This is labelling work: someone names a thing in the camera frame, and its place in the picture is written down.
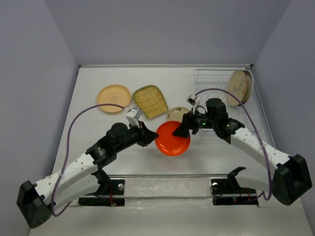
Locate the round yellow plate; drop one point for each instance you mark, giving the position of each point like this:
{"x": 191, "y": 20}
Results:
{"x": 113, "y": 94}

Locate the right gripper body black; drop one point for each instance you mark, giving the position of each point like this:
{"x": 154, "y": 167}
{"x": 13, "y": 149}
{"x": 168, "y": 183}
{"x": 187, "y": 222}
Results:
{"x": 197, "y": 122}

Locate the white plate green red rim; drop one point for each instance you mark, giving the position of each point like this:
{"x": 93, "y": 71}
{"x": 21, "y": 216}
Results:
{"x": 249, "y": 86}

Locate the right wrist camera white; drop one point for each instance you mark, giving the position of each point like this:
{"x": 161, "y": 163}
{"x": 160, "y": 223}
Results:
{"x": 193, "y": 99}

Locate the orange round plate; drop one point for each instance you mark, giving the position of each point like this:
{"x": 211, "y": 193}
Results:
{"x": 169, "y": 144}

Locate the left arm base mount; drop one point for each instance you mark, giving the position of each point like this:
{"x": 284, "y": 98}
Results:
{"x": 109, "y": 192}

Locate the beige painted plate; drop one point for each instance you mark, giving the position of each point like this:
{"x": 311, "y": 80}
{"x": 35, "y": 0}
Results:
{"x": 237, "y": 84}

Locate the white wire dish rack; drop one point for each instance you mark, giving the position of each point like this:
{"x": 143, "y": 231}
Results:
{"x": 213, "y": 84}

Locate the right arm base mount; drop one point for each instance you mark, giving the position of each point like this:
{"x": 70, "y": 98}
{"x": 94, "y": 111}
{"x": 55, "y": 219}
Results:
{"x": 227, "y": 192}

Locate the small beige patterned plate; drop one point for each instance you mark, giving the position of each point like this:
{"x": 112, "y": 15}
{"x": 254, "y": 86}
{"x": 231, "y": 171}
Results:
{"x": 176, "y": 114}

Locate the green yellow woven-pattern plate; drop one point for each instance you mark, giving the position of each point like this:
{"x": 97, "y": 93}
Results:
{"x": 150, "y": 100}

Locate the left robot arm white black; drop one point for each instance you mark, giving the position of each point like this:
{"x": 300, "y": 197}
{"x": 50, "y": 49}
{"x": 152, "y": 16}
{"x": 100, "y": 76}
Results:
{"x": 36, "y": 201}

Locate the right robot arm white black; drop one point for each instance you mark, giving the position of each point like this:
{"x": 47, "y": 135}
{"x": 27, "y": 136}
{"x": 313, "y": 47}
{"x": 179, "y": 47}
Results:
{"x": 286, "y": 177}

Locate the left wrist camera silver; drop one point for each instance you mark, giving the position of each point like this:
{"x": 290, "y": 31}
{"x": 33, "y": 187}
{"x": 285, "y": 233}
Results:
{"x": 133, "y": 116}

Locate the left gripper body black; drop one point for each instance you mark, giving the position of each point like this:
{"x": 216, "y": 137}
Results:
{"x": 135, "y": 134}

